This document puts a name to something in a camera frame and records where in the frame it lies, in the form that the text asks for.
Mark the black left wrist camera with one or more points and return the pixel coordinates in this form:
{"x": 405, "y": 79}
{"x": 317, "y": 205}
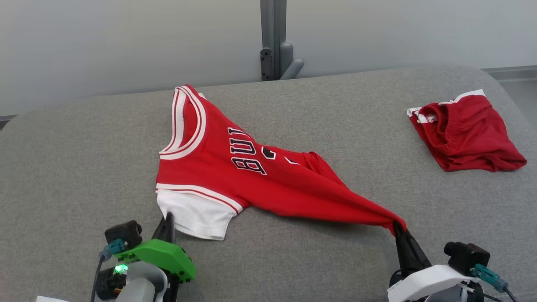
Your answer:
{"x": 123, "y": 233}

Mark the black post bracket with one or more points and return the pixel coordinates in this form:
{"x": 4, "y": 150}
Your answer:
{"x": 266, "y": 65}

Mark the grey metal post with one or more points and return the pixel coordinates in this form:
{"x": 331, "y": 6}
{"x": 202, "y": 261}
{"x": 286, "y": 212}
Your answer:
{"x": 272, "y": 25}

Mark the red basketball jersey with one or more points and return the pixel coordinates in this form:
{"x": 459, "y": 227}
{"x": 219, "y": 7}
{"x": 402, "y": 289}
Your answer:
{"x": 251, "y": 184}

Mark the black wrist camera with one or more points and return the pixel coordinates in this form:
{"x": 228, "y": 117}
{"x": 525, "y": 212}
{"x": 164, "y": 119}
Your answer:
{"x": 123, "y": 233}
{"x": 465, "y": 256}

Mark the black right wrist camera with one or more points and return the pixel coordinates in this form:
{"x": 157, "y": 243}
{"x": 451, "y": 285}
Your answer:
{"x": 465, "y": 256}

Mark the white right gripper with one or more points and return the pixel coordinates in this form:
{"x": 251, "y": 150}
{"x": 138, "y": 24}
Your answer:
{"x": 428, "y": 281}

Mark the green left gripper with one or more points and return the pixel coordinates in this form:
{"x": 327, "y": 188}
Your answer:
{"x": 168, "y": 256}

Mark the red white shorts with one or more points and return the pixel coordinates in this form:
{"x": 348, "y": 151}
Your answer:
{"x": 470, "y": 134}

